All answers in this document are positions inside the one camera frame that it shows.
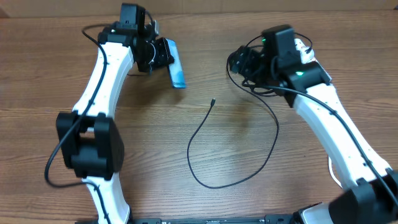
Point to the white charger plug adapter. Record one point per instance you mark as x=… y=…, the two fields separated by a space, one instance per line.
x=306 y=54

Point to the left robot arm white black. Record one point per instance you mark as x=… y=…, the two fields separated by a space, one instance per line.
x=89 y=140

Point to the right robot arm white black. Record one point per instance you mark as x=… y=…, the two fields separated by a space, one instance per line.
x=286 y=66

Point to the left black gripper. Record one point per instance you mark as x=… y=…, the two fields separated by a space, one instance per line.
x=164 y=58

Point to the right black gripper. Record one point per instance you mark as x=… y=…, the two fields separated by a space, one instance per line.
x=244 y=64

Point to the white power strip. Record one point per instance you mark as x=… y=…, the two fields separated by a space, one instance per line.
x=309 y=72

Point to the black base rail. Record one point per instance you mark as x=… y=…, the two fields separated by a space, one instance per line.
x=268 y=219

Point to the Samsung Galaxy smartphone blue screen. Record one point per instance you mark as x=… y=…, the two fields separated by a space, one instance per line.
x=175 y=68

